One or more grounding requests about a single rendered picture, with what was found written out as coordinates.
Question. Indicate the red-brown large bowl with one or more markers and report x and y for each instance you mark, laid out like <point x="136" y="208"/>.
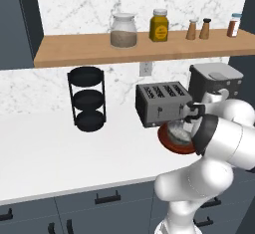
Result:
<point x="167" y="143"/>

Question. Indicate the dark grey wide drawer front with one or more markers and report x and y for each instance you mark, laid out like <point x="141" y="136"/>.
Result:
<point x="79" y="199"/>

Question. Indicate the grey four-slot toaster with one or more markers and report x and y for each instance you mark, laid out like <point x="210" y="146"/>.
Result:
<point x="159" y="107"/>

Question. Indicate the wooden wall shelf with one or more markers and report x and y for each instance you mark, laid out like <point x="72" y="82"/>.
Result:
<point x="83" y="50"/>

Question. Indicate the yellow jar with white lid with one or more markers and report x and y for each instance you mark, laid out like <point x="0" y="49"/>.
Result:
<point x="159" y="27"/>

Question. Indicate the dark grey narrow drawer front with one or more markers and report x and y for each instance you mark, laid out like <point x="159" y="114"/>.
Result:
<point x="30" y="211"/>

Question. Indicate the grey small bowl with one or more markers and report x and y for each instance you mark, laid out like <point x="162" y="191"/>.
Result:
<point x="177" y="133"/>

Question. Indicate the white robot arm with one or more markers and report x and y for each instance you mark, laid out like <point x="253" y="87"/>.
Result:
<point x="212" y="151"/>

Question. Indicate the dark grey upper cabinet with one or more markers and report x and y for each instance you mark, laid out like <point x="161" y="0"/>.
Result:
<point x="16" y="22"/>

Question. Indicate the glass jar with grains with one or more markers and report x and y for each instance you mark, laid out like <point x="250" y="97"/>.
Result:
<point x="123" y="34"/>

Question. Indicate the red spice jar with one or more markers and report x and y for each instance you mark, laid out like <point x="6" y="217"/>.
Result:
<point x="233" y="27"/>

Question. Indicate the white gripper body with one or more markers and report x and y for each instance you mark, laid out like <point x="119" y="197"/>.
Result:
<point x="198" y="111"/>

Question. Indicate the dark grey cabinet door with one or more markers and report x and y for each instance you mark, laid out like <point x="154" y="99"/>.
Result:
<point x="26" y="228"/>
<point x="109" y="219"/>

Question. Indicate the brown shaker with white cap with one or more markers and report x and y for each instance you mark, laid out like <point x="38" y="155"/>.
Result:
<point x="191" y="32"/>

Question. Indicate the brown shaker with black cap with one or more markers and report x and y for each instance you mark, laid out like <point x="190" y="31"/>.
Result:
<point x="204" y="31"/>

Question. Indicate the dark grey lidded appliance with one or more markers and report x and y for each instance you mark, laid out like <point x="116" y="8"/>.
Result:
<point x="212" y="78"/>

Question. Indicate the black three-tier stand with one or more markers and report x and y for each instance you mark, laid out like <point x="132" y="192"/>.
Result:
<point x="88" y="100"/>

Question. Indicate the white wall outlet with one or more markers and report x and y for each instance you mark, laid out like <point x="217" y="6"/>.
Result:
<point x="145" y="68"/>

